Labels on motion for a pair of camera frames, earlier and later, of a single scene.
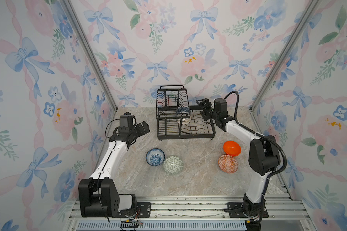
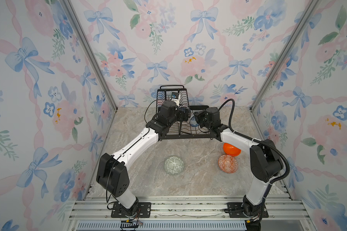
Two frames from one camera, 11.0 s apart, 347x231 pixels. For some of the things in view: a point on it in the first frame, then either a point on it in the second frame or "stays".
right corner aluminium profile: x=311 y=6 stays
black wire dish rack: x=176 y=118 stays
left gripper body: x=139 y=130 -> x=180 y=116
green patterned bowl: x=173 y=165 stays
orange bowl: x=232 y=148 stays
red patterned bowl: x=228 y=164 stays
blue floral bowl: x=155 y=157 -> x=193 y=122
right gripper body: x=207 y=112 -> x=201 y=119
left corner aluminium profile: x=98 y=66 stays
